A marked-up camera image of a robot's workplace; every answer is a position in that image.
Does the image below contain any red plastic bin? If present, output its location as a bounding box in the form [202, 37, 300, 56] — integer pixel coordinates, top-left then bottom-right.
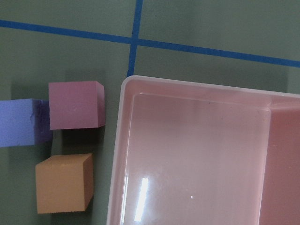
[106, 75, 300, 225]

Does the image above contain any magenta block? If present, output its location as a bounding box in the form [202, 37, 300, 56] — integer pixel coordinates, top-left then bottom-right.
[48, 81, 105, 130]

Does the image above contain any far orange block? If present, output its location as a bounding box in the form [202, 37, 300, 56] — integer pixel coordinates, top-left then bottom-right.
[35, 153, 94, 214]

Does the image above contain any far purple block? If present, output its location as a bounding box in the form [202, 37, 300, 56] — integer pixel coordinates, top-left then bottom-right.
[0, 98, 53, 147]

